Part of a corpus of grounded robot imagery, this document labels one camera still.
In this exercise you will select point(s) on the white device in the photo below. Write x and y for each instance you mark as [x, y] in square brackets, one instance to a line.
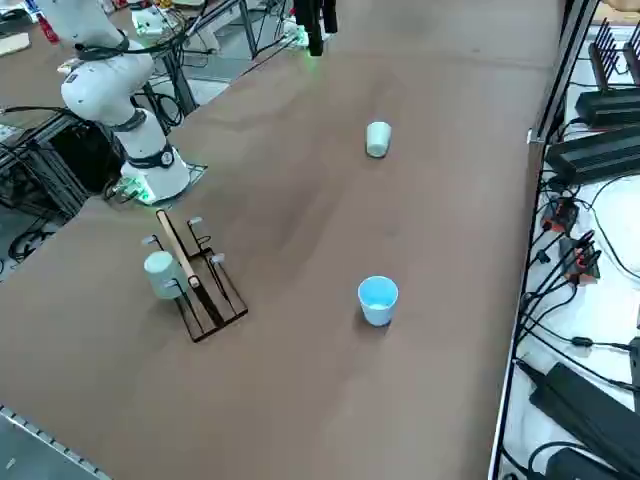
[149, 22]

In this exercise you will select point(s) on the black frame cabinet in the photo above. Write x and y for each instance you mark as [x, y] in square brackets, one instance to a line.
[45, 165]

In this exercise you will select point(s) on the orange black plug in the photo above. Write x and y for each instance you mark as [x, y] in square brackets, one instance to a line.
[580, 260]
[562, 215]

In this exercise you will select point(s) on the aluminium frame post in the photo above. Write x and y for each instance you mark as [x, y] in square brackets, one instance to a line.
[559, 75]

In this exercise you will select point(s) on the long black power strip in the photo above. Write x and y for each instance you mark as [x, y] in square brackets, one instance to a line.
[575, 405]

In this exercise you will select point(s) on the red bottle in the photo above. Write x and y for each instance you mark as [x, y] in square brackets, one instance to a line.
[49, 30]

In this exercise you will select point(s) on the blue plastic cup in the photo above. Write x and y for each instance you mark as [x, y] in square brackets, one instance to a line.
[377, 310]

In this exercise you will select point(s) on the aluminium table rail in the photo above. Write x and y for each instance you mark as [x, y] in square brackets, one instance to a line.
[30, 425]

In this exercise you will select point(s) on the black power adapter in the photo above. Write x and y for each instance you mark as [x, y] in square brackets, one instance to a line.
[575, 467]

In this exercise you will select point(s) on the green plastic cup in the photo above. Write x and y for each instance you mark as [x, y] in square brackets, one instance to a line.
[160, 277]
[377, 140]

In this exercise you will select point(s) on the black antenna stand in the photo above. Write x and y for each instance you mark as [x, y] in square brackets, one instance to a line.
[632, 62]
[606, 60]

